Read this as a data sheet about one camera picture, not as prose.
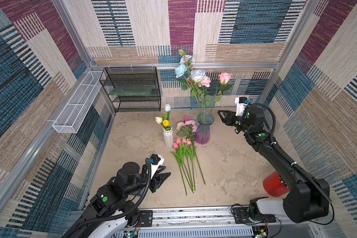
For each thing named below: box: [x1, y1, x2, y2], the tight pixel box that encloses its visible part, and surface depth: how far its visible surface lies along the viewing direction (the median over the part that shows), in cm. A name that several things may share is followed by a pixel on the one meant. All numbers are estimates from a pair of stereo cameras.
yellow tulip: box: [162, 119, 171, 127], surface depth 74 cm
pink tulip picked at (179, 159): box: [170, 141, 187, 196], surface depth 94 cm
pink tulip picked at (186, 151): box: [181, 137, 194, 194], surface depth 96 cm
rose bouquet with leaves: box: [174, 49, 212, 124], surface depth 78 cm
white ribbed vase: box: [162, 127, 174, 150], surface depth 91 cm
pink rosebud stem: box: [209, 72, 233, 116], surface depth 77 cm
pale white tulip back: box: [164, 103, 172, 121], surface depth 83 cm
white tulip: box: [155, 116, 163, 124], surface depth 77 cm
